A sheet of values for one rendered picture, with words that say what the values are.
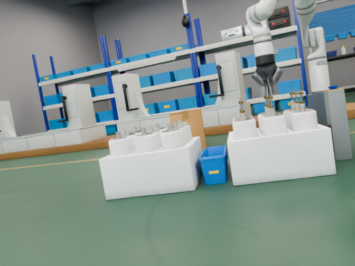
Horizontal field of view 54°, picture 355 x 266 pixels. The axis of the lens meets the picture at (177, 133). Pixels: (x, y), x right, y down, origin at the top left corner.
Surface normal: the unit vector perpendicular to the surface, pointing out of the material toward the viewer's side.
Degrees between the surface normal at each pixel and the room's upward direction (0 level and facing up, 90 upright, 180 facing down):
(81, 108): 90
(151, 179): 90
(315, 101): 90
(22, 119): 90
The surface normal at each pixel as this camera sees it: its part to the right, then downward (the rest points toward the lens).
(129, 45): -0.36, 0.13
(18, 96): 0.92, -0.11
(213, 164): -0.16, 0.14
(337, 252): -0.16, -0.98
